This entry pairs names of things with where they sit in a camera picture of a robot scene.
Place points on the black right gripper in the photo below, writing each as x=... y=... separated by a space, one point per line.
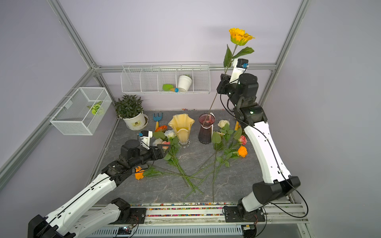
x=224 y=89

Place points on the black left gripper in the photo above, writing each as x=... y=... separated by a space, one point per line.
x=161 y=154

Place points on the orange yellow rose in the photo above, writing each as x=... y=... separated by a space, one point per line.
x=153 y=172

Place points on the dark red glass vase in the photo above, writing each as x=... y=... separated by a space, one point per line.
x=206 y=121

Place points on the yellow ruffled glass vase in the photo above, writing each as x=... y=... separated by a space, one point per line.
x=182 y=124

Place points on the yellow sunflower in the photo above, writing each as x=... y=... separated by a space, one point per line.
x=240 y=38

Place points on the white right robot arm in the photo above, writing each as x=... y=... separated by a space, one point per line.
x=277 y=180

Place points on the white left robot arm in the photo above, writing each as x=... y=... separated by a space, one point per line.
x=67 y=221

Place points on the white rose left lower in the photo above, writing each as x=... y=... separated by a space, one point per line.
x=158 y=142

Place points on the pink rose left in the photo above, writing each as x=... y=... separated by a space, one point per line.
x=166 y=144

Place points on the pink rose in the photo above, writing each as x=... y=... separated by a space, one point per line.
x=242 y=140
x=166 y=144

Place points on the white rose left upper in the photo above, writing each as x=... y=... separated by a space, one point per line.
x=170 y=134

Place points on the blue yellow toy rake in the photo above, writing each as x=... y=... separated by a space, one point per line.
x=157 y=117

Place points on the cream white rose right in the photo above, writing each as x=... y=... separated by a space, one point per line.
x=223 y=123

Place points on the white empty flower pot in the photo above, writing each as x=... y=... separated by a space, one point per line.
x=184 y=83

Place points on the potted green plant white pot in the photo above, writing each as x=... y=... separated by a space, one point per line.
x=129 y=108

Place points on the pink rose right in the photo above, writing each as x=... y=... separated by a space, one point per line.
x=242 y=140

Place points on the green toy trowel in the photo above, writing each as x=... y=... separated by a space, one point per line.
x=169 y=88

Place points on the orange rose right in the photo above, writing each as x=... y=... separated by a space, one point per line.
x=242 y=151

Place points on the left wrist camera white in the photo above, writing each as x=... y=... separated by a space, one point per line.
x=144 y=139

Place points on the white wire wall shelf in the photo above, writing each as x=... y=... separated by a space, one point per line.
x=149 y=77

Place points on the white wire side basket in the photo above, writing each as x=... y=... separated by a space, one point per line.
x=82 y=113

